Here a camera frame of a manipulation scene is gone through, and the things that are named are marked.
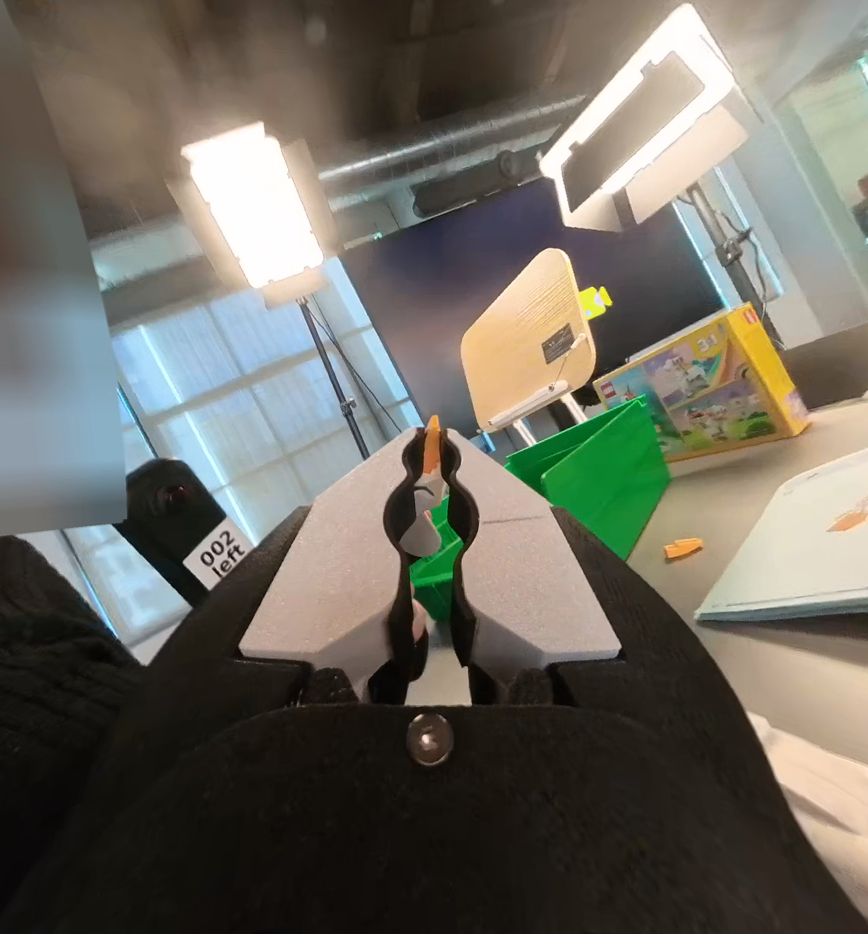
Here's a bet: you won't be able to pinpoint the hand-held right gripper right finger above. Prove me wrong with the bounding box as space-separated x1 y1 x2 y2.
441 429 628 703

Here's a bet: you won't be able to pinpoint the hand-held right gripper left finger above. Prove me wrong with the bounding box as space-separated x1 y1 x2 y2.
238 429 429 703

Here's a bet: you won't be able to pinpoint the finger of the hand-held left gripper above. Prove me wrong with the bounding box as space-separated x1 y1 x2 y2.
399 503 443 557

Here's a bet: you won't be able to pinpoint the person's left forearm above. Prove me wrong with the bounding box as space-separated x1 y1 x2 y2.
0 536 150 934

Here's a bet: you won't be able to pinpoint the yellow lego set box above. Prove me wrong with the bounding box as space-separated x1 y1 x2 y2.
593 301 812 462

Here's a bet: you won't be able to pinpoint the open lego instruction booklet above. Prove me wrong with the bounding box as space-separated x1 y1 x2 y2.
695 438 868 623

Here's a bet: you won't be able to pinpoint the person's left hand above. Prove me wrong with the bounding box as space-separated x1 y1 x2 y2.
410 580 431 683

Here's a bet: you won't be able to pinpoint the green divided parts bin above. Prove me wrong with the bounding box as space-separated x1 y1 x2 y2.
408 394 672 623

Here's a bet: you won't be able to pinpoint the black light stand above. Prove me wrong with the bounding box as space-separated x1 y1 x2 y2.
685 171 785 344
295 295 373 462

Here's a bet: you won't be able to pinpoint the large dark display screen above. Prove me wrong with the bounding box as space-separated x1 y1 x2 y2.
342 175 726 439

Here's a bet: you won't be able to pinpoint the bamboo book stand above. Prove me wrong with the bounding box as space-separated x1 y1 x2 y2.
461 248 600 433

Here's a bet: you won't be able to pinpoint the rectangular studio light panel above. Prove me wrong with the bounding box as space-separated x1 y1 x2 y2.
165 123 333 307
539 3 753 234

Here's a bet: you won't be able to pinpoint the black video bar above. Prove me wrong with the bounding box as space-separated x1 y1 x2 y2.
412 149 544 217

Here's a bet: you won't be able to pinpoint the closed white instruction booklets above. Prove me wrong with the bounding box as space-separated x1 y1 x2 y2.
749 718 868 934

